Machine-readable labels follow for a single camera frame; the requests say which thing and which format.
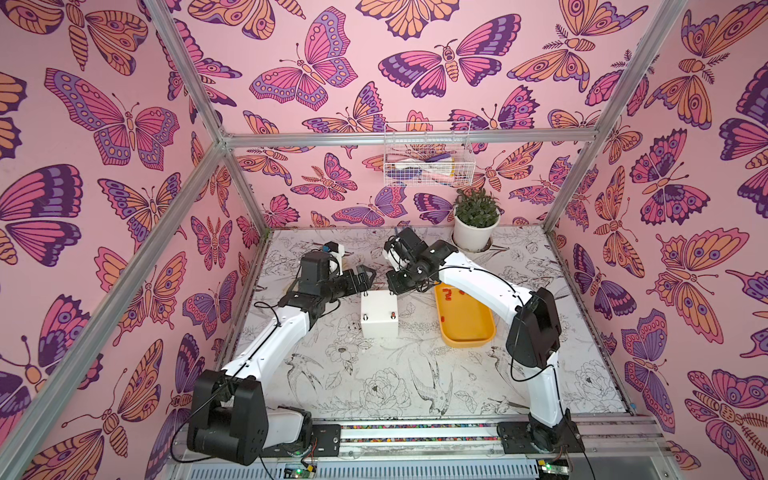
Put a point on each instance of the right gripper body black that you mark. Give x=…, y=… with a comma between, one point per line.
x=405, y=273

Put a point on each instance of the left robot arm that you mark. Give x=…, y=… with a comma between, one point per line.
x=229, y=418

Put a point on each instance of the white pot green plant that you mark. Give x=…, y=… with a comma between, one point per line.
x=476, y=217

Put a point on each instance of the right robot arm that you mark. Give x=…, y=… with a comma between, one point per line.
x=533, y=341

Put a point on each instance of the yellow plastic tray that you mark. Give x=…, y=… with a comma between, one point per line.
x=470, y=326

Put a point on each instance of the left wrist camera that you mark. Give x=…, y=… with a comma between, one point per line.
x=337, y=252

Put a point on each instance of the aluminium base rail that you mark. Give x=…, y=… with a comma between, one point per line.
x=609, y=446

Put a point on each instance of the white wire basket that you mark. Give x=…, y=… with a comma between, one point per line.
x=428, y=158

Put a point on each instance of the red sleeves in tray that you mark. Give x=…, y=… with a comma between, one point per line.
x=453, y=297

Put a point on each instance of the white block with screws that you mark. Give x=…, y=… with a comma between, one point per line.
x=376, y=307

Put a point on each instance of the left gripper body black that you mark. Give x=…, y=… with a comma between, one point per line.
x=345, y=286

